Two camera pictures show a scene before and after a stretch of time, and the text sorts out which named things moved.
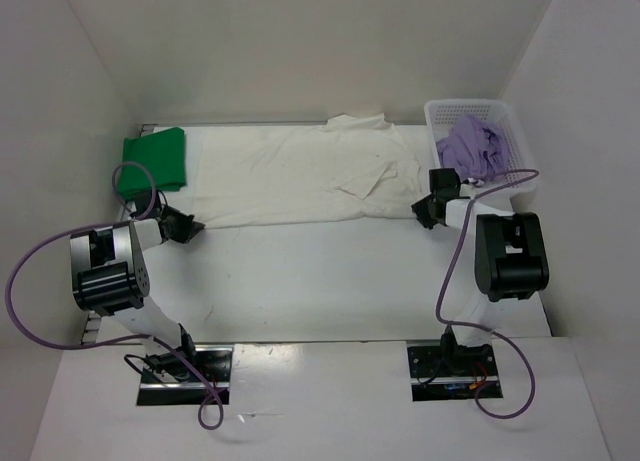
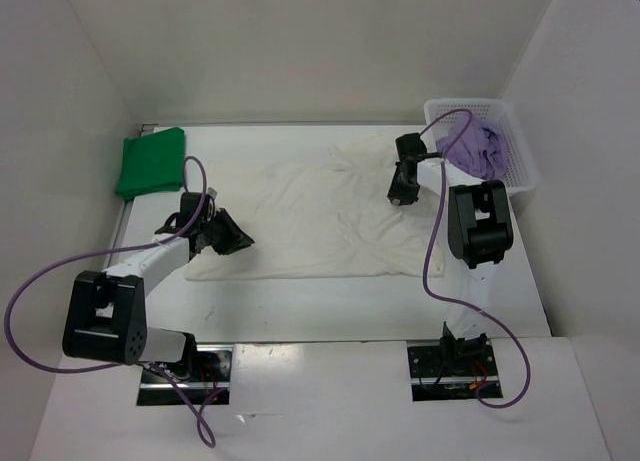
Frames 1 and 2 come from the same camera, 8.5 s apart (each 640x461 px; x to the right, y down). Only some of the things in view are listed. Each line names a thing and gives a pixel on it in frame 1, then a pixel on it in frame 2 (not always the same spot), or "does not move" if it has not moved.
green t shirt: x=163 y=153 does not move
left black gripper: x=188 y=227 to x=235 y=240
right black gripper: x=420 y=208 to x=407 y=197
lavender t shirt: x=475 y=149 does not move
